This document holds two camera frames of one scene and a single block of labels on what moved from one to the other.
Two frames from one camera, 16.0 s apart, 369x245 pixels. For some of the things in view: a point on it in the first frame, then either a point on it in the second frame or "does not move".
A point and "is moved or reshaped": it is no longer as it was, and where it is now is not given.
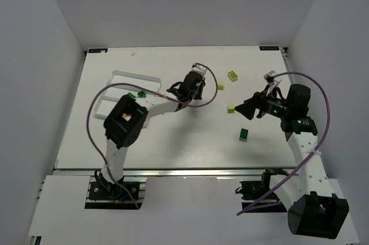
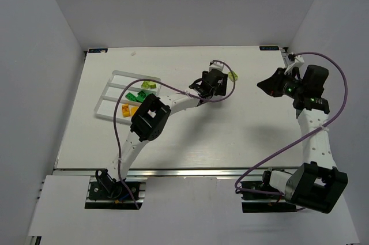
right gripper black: x=258 y=107 to x=278 y=83
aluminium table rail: x=173 y=172 does not move
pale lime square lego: x=230 y=109 to x=153 y=85
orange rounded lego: x=127 y=117 is moved or reshaped
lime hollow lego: x=232 y=75 does not move
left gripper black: x=179 y=90 to x=220 y=84
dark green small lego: x=142 y=94 does not move
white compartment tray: x=120 y=84 does not move
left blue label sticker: x=105 y=50 does not move
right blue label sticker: x=268 y=48 does not move
